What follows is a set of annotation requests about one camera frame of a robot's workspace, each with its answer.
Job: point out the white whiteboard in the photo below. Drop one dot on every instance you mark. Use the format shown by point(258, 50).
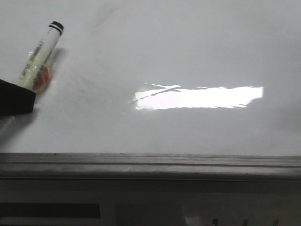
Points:
point(159, 76)

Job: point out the grey aluminium whiteboard frame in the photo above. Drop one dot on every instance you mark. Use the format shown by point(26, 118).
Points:
point(149, 166)

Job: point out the white black whiteboard marker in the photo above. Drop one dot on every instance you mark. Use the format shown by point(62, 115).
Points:
point(37, 73)

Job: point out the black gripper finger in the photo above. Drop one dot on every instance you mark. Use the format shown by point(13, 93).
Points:
point(15, 100)

